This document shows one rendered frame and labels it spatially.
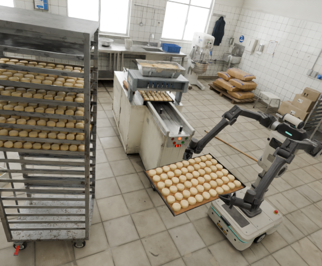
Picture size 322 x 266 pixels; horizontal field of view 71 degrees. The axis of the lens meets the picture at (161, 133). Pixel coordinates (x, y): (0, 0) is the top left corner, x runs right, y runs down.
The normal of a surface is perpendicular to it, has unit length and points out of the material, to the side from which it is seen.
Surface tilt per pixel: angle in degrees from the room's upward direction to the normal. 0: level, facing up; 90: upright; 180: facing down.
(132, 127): 90
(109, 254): 0
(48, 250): 0
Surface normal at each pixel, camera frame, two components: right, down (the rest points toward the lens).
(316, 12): -0.89, 0.10
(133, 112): 0.32, 0.54
